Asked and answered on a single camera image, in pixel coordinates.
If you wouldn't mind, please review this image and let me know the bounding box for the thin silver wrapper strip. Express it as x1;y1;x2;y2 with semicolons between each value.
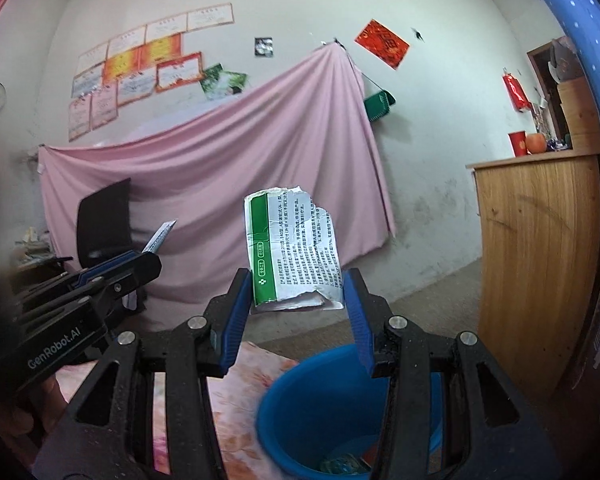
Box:
143;220;176;254

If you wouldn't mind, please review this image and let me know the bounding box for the green white torn package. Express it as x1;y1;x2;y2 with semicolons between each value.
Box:
244;188;343;313

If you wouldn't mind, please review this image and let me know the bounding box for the left hand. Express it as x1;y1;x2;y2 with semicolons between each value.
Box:
0;375;67;466

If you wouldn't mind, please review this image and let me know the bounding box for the floral pink blanket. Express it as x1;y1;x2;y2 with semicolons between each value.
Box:
56;342;298;480

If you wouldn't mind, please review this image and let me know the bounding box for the stack of books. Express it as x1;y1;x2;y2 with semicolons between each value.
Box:
12;226;54;260

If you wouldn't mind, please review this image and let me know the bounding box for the blue plastic basin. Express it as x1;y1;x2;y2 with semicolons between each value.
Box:
257;327;446;479

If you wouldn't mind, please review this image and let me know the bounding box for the black office chair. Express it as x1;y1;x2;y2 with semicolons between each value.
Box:
54;176;134;271

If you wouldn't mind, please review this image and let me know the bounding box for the wooden cabinet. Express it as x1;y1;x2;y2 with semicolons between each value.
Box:
470;152;600;399

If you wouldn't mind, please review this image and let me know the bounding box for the red cup on cabinet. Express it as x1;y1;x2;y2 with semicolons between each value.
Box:
508;131;528;157

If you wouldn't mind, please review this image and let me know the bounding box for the pink hanging sheet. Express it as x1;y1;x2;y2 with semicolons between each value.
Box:
38;44;396;318

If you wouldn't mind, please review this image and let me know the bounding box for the orange fruit on cabinet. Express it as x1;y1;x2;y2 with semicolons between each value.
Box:
524;132;547;155

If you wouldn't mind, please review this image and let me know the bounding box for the green hanging basket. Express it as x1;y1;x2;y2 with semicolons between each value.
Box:
364;90;396;122

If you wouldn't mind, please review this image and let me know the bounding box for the red hanging ornament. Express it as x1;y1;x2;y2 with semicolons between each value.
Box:
503;70;531;112

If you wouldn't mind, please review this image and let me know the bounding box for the small black white photo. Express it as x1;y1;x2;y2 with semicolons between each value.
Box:
253;37;274;58

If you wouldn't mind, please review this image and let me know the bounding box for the wall certificates cluster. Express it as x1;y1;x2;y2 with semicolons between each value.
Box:
68;3;235;141

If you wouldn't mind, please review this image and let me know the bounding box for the green photo on wall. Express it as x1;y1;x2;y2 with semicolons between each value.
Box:
200;63;248;101

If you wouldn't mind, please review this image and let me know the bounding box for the red paper wall poster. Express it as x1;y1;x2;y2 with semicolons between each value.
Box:
355;20;410;70

